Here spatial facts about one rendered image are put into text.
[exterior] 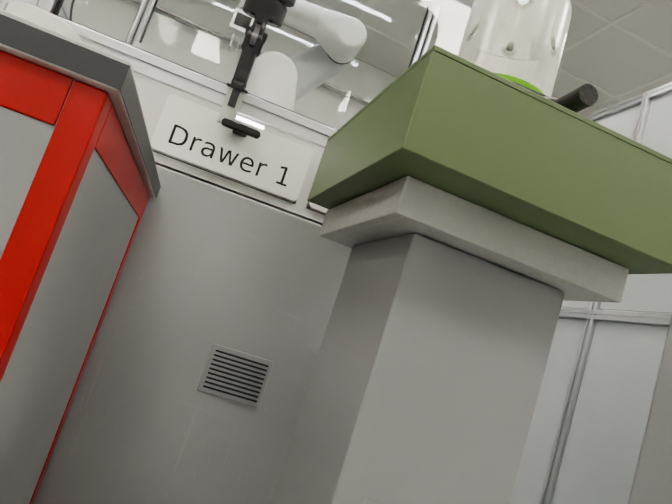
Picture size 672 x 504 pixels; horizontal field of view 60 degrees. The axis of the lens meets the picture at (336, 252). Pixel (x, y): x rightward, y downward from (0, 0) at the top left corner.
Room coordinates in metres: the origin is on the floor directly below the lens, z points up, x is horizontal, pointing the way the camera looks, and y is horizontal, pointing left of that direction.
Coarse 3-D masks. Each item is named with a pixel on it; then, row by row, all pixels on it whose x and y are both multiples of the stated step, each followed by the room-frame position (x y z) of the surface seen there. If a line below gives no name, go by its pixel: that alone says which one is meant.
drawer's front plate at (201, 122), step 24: (168, 96) 1.04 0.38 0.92; (168, 120) 1.04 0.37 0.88; (192, 120) 1.05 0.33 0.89; (216, 120) 1.06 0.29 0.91; (168, 144) 1.05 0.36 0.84; (216, 144) 1.06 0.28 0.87; (240, 144) 1.07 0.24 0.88; (264, 144) 1.08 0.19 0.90; (288, 144) 1.09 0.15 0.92; (216, 168) 1.07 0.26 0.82; (240, 168) 1.07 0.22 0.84; (264, 168) 1.08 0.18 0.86; (288, 168) 1.09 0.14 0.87; (288, 192) 1.10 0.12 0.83
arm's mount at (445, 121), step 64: (448, 64) 0.48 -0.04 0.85; (384, 128) 0.55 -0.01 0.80; (448, 128) 0.49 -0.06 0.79; (512, 128) 0.50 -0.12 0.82; (576, 128) 0.52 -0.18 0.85; (320, 192) 0.73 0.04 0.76; (448, 192) 0.56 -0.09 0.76; (512, 192) 0.51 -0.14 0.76; (576, 192) 0.53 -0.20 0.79; (640, 192) 0.54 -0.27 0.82; (640, 256) 0.56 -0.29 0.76
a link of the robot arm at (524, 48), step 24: (480, 0) 0.69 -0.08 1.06; (504, 0) 0.66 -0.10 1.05; (528, 0) 0.65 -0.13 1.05; (552, 0) 0.66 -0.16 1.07; (480, 24) 0.68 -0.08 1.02; (504, 24) 0.66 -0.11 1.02; (528, 24) 0.65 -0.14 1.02; (552, 24) 0.66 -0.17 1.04; (480, 48) 0.67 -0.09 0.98; (504, 48) 0.65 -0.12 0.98; (528, 48) 0.65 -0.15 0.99; (552, 48) 0.67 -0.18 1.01; (504, 72) 0.65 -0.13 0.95; (528, 72) 0.65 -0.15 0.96; (552, 72) 0.67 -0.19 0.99
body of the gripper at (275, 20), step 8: (248, 0) 0.95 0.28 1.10; (256, 0) 0.94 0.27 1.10; (264, 0) 0.94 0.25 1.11; (272, 0) 0.94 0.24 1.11; (248, 8) 0.95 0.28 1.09; (256, 8) 0.95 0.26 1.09; (264, 8) 0.95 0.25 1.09; (272, 8) 0.95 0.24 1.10; (280, 8) 0.96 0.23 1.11; (256, 16) 0.95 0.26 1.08; (264, 16) 0.95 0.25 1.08; (272, 16) 0.96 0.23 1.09; (280, 16) 0.97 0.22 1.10; (264, 24) 0.96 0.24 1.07; (272, 24) 0.98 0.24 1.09; (280, 24) 0.98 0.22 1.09
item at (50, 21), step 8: (8, 8) 0.54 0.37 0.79; (16, 8) 0.53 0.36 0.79; (24, 8) 0.53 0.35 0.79; (32, 8) 0.53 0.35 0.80; (24, 16) 0.53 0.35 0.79; (32, 16) 0.53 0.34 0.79; (40, 16) 0.53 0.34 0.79; (48, 16) 0.53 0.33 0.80; (40, 24) 0.53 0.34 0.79; (48, 24) 0.54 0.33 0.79; (56, 24) 0.54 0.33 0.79; (64, 24) 0.54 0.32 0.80; (64, 32) 0.55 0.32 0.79; (72, 32) 0.55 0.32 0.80; (80, 40) 0.58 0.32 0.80
